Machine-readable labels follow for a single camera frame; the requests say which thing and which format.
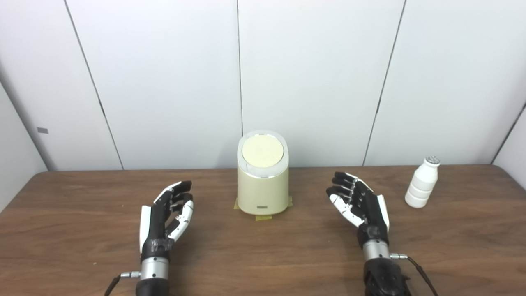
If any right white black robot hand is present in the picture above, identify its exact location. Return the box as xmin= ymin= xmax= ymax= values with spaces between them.
xmin=326 ymin=171 xmax=390 ymax=247

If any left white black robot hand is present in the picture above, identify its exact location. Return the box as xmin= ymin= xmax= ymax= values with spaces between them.
xmin=139 ymin=180 xmax=194 ymax=259

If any small white plastic bottle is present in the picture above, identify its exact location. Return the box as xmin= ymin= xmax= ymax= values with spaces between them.
xmin=405 ymin=156 xmax=441 ymax=208

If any cream-colored cylindrical bin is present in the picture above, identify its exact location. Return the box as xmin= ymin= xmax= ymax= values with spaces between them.
xmin=237 ymin=130 xmax=289 ymax=215

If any cream round bin lid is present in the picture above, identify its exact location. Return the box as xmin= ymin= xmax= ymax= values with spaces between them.
xmin=242 ymin=134 xmax=284 ymax=168

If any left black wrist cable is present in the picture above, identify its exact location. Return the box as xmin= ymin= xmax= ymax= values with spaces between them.
xmin=104 ymin=271 xmax=141 ymax=296

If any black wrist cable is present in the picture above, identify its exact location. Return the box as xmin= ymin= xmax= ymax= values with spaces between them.
xmin=104 ymin=271 xmax=141 ymax=296
xmin=390 ymin=253 xmax=438 ymax=296

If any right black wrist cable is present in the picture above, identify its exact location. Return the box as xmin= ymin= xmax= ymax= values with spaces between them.
xmin=390 ymin=253 xmax=438 ymax=296

